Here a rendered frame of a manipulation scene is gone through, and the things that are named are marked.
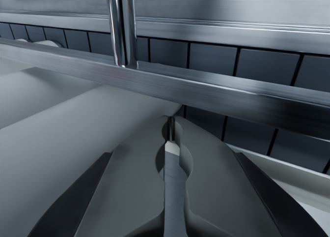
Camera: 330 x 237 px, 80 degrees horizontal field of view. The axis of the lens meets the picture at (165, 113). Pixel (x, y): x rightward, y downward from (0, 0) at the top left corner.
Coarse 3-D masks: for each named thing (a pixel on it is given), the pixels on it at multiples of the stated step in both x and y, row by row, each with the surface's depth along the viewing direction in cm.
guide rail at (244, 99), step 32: (32, 64) 13; (64, 64) 11; (96, 64) 10; (160, 64) 10; (160, 96) 9; (192, 96) 8; (224, 96) 7; (256, 96) 7; (288, 96) 6; (320, 96) 6; (288, 128) 7; (320, 128) 6
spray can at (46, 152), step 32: (96, 96) 11; (128, 96) 12; (32, 128) 9; (64, 128) 9; (96, 128) 10; (128, 128) 11; (0, 160) 7; (32, 160) 8; (64, 160) 8; (0, 192) 7; (32, 192) 7; (0, 224) 6; (32, 224) 7
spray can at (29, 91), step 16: (0, 80) 14; (16, 80) 15; (32, 80) 16; (48, 80) 16; (64, 80) 17; (80, 80) 18; (0, 96) 14; (16, 96) 14; (32, 96) 15; (48, 96) 16; (64, 96) 17; (0, 112) 13; (16, 112) 14; (32, 112) 15; (0, 128) 13
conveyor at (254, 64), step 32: (0, 32) 29; (32, 32) 25; (64, 32) 23; (96, 32) 20; (192, 64) 16; (224, 64) 15; (256, 64) 14; (288, 64) 13; (320, 64) 12; (224, 128) 18; (256, 128) 16; (288, 160) 16; (320, 160) 15
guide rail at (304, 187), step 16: (176, 144) 16; (256, 160) 15; (272, 160) 15; (272, 176) 13; (288, 176) 13; (304, 176) 13; (320, 176) 13; (288, 192) 13; (304, 192) 12; (320, 192) 12; (320, 208) 12
